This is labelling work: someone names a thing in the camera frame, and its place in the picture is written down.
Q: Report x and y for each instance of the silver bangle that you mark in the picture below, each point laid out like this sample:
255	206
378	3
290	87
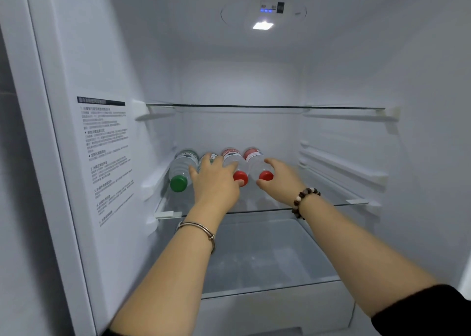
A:
206	231

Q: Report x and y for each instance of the person's black sleeve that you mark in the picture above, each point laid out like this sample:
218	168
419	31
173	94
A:
112	333
427	313

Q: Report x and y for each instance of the white refrigerator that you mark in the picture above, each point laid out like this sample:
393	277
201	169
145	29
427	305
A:
349	71

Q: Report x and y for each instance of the white instruction label sticker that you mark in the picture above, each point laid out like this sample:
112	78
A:
106	155

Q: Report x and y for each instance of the person's left forearm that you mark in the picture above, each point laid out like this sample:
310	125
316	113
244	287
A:
173	284

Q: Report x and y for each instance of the person's black right sleeve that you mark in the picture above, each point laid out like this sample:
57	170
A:
427	313

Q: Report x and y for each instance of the person's black left sleeve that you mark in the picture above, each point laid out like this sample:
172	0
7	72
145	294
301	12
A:
112	333

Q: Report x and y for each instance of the person's right hand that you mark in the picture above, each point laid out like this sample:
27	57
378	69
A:
285	185

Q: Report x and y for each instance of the person's right forearm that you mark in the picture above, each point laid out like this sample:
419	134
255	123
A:
368	255

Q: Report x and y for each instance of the person's left hand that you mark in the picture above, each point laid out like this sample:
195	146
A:
213	188

